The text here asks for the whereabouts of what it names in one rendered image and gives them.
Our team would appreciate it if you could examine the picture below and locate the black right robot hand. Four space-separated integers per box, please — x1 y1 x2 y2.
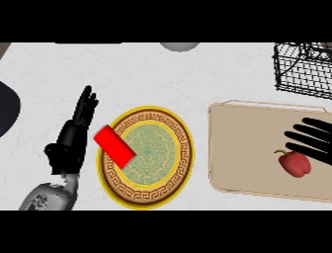
282 117 332 177

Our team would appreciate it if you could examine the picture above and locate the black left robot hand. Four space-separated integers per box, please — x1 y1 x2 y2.
44 85 100 176

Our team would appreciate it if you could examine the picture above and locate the red bell pepper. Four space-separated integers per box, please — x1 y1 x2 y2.
273 149 313 179

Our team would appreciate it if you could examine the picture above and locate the beige tray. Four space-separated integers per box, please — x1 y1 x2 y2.
207 99 332 207

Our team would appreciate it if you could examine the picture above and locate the red rectangular block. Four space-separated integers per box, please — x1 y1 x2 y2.
91 125 139 171

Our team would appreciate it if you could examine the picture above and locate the ornate yellow-rimmed plate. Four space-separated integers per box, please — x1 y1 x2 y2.
96 105 195 211

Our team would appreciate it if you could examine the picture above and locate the grey round object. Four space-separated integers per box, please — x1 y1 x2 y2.
159 42 201 53

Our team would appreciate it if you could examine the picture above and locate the black wire tiered basket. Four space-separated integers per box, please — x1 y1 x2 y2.
273 42 332 105

